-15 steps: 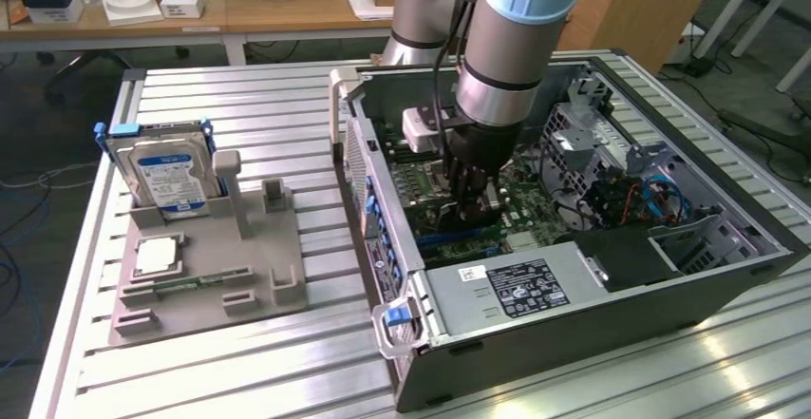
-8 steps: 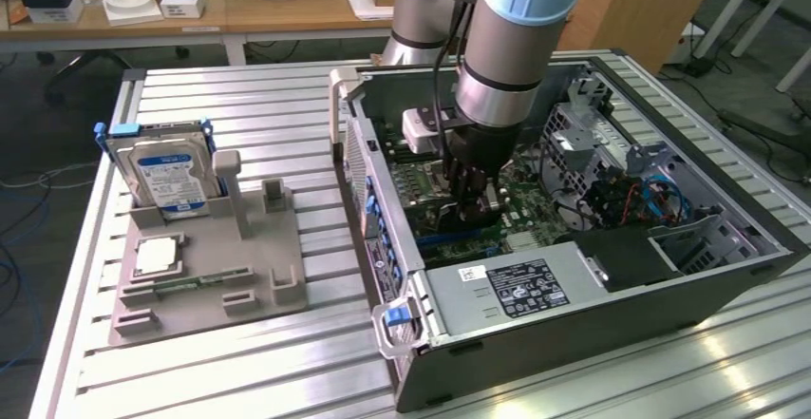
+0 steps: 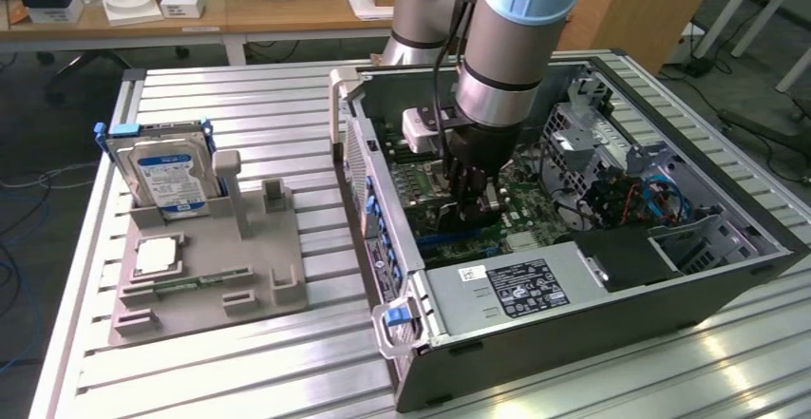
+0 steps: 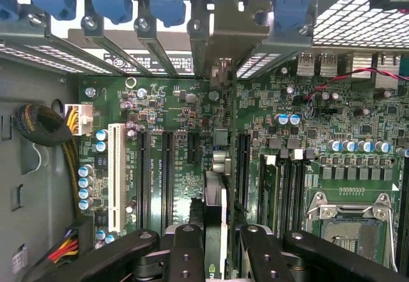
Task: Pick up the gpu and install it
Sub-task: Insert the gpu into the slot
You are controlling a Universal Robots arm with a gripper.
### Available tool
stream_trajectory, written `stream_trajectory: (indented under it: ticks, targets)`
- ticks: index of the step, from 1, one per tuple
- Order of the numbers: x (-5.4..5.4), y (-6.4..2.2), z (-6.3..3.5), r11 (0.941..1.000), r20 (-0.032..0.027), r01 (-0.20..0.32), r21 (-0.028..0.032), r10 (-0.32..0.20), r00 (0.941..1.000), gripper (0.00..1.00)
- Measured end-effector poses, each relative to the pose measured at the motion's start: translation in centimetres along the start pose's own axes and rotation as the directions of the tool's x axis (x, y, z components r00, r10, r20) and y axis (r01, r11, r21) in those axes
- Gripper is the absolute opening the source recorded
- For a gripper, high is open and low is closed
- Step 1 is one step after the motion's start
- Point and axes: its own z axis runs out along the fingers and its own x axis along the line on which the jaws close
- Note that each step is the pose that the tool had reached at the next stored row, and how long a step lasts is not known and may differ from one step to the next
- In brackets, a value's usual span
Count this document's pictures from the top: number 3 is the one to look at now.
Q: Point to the black chair base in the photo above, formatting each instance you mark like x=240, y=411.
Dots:
x=95, y=65

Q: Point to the white round holder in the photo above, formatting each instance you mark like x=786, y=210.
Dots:
x=129, y=5

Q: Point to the grey power supply unit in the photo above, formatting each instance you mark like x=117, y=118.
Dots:
x=468, y=305

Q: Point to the silver CPU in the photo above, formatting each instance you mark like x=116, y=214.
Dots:
x=157, y=255

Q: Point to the silver chipset heatsink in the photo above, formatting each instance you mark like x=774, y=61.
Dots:
x=526, y=243

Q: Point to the white labelled box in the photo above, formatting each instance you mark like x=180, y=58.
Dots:
x=183, y=5

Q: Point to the open black PC case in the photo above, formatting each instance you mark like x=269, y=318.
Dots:
x=570, y=343

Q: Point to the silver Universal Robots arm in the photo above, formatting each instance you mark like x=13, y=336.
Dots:
x=507, y=48

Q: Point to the hard disk with blue caddy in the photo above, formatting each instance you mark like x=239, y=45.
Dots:
x=168, y=177

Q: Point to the green motherboard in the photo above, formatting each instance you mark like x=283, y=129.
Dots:
x=526, y=210

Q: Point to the black floor stand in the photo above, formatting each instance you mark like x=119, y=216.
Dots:
x=767, y=127

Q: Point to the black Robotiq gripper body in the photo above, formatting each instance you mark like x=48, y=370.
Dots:
x=482, y=148

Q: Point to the bare green RAM stick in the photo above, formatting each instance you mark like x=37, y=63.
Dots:
x=189, y=283

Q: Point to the blue case latch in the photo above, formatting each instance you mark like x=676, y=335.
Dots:
x=394, y=317

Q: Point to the white paper stack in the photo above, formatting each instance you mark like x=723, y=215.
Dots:
x=367, y=5

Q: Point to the tall metal disk bay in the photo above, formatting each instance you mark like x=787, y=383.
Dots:
x=576, y=153

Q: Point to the grey parts rack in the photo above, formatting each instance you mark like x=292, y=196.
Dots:
x=209, y=314

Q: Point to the white box with black lid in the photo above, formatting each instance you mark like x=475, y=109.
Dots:
x=57, y=10

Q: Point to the white box with red button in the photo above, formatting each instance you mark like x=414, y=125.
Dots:
x=691, y=43

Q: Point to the blue expansion slot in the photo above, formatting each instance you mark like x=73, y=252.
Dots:
x=431, y=242

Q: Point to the wooden desk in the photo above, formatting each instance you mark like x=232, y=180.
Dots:
x=285, y=15

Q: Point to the wooden cabinet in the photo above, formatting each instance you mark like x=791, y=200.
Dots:
x=634, y=10

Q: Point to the white table frame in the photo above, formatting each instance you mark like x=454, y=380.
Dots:
x=747, y=10

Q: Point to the low metal disk bay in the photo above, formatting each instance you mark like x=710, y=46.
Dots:
x=703, y=248

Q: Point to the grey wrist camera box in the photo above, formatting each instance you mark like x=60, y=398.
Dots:
x=422, y=129

